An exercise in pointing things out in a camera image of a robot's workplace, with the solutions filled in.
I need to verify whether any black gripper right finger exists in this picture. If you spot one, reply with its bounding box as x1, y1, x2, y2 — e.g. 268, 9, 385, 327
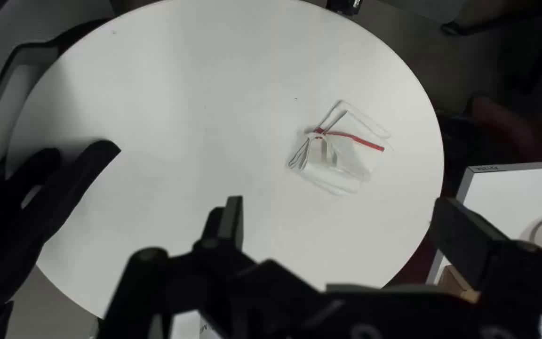
434, 195, 542, 339

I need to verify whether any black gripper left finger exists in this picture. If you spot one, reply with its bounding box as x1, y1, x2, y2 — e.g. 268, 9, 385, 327
100, 193, 324, 339

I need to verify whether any white towel with red stripes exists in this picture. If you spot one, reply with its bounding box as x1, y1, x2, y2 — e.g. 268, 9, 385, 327
287, 97, 394, 195

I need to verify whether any black jacket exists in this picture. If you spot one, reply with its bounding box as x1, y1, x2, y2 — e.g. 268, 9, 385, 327
0, 137, 125, 339

